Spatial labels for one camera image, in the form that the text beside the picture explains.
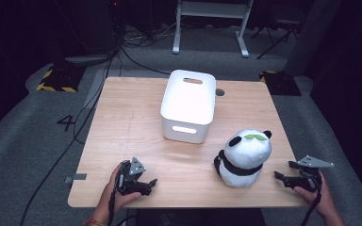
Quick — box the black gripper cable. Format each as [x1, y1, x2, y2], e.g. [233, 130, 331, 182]
[300, 170, 324, 226]
[107, 171, 124, 226]

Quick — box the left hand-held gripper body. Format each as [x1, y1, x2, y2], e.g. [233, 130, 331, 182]
[116, 156, 147, 197]

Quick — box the red bracelet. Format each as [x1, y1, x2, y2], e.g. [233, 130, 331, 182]
[84, 218, 107, 226]

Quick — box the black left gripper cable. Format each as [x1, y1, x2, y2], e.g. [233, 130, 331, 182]
[107, 171, 124, 226]

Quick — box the tangle of floor cables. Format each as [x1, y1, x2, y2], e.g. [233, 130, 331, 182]
[122, 22, 178, 49]

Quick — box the long black floor cable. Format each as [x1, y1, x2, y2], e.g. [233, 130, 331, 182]
[19, 53, 115, 226]

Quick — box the white metal table frame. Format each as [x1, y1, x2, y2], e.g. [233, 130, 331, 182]
[172, 0, 255, 58]

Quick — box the grey curtain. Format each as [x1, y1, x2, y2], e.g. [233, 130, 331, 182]
[283, 0, 344, 77]

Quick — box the grey tape strip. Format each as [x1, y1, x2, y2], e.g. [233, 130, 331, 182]
[64, 172, 88, 185]

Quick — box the dark stand with grey foot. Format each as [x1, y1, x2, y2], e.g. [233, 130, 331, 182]
[52, 0, 123, 68]

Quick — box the black tripod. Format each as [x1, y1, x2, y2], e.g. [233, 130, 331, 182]
[251, 18, 300, 60]

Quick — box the person's left hand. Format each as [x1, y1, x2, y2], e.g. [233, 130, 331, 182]
[100, 161, 142, 218]

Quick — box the black yellow striped base plate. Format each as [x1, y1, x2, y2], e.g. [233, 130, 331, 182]
[36, 64, 87, 94]
[258, 70, 303, 97]

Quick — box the person's right hand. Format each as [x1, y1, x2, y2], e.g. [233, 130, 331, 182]
[293, 171, 334, 218]

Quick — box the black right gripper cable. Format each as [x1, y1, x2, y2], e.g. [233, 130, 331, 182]
[300, 170, 324, 226]

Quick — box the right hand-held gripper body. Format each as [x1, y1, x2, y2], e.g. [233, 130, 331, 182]
[295, 154, 335, 193]

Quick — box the white plastic storage box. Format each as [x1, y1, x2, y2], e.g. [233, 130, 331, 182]
[159, 69, 217, 145]

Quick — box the panda plush toy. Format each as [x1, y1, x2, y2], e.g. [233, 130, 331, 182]
[213, 128, 272, 189]

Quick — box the curved black floor cable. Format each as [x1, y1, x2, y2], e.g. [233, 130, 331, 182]
[119, 46, 172, 76]

